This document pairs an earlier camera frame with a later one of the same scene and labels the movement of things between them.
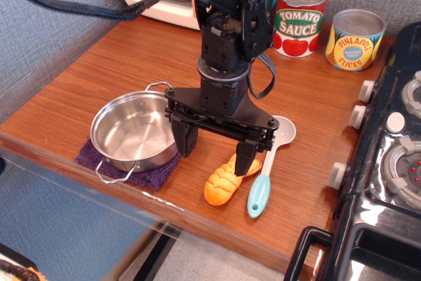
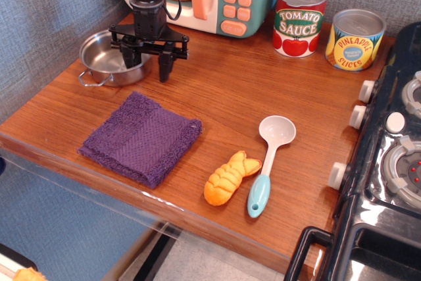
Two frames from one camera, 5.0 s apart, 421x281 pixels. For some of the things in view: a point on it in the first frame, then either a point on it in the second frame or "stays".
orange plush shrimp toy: x=223 y=183 stays
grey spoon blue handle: x=260 y=190 stays
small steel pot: x=133 y=130 to x=105 y=62
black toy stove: x=377 y=231 stays
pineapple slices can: x=354 y=39 stays
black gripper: x=222 y=104 to x=150 y=30
